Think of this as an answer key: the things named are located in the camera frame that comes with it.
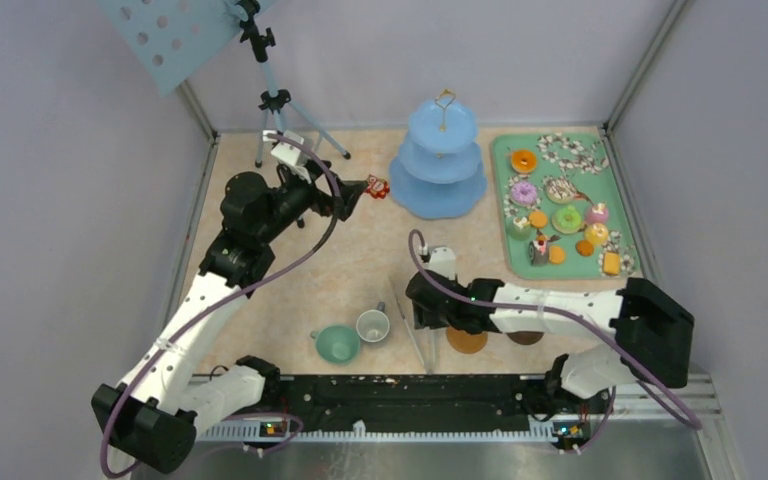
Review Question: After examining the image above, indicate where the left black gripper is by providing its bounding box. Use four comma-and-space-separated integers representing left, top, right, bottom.
256, 158, 368, 243

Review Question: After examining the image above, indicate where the blue three-tier cake stand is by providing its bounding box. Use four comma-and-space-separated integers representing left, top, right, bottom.
389, 89, 487, 220

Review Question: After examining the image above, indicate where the green dome cake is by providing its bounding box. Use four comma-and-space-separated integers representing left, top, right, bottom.
506, 216, 532, 241

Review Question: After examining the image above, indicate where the purple glazed donut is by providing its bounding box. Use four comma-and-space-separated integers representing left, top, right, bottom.
509, 180, 539, 207

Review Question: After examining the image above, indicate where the green glazed donut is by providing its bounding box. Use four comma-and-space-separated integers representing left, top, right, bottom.
551, 204, 585, 235

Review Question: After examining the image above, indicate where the orange glazed donut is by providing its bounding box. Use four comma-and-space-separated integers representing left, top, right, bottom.
509, 149, 539, 174

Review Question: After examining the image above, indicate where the white chocolate drizzle donut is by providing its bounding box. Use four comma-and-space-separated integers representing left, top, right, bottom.
543, 177, 579, 204

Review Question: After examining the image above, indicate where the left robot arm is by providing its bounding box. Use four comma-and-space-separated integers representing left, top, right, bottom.
91, 167, 368, 479

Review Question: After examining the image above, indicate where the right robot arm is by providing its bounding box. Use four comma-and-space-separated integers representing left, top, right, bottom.
405, 270, 695, 412

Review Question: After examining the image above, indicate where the red owl toy block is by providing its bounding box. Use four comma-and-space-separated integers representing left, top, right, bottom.
365, 175, 390, 199

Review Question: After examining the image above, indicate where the orange saucer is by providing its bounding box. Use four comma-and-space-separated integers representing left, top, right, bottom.
445, 327, 488, 355

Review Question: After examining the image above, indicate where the white grey teacup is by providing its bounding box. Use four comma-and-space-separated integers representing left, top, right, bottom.
355, 302, 390, 343

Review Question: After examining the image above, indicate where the dark brown saucer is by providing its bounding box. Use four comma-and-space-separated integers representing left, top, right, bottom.
507, 331, 544, 346

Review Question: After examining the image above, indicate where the green teacup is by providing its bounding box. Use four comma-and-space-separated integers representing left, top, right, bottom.
310, 325, 361, 365

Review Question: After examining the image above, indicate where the round orange biscuit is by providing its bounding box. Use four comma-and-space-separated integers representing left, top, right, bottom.
528, 210, 549, 229
548, 245, 567, 265

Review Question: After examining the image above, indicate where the green floral serving tray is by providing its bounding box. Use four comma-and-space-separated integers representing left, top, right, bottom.
490, 132, 641, 280

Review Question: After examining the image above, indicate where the small brown cookie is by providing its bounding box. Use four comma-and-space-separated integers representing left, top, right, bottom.
575, 239, 595, 257

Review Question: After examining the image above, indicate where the yellow dome cake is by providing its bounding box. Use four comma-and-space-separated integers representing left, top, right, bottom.
584, 223, 610, 247

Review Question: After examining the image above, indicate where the yellow rectangular biscuit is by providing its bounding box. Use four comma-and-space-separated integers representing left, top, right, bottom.
602, 251, 622, 276

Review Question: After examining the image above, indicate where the pink dome cake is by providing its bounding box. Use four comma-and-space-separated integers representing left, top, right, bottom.
585, 202, 610, 225

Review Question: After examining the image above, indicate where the blue perforated board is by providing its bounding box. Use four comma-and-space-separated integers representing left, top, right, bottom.
98, 0, 274, 95

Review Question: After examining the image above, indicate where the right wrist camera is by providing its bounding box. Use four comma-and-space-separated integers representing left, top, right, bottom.
420, 245, 457, 281

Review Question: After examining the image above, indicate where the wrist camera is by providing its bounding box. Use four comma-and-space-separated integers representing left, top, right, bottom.
420, 245, 457, 281
262, 130, 313, 184

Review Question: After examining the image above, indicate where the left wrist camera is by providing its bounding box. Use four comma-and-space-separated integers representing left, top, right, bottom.
262, 130, 313, 184

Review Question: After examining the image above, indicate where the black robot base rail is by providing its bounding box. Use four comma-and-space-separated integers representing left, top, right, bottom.
246, 374, 610, 439

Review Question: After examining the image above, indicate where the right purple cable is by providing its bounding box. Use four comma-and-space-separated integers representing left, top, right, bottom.
407, 229, 705, 455

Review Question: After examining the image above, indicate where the purple cable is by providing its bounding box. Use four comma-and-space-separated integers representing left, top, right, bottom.
98, 132, 359, 480
407, 229, 705, 455

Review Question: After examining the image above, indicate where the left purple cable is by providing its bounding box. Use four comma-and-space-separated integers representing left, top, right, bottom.
98, 132, 359, 480

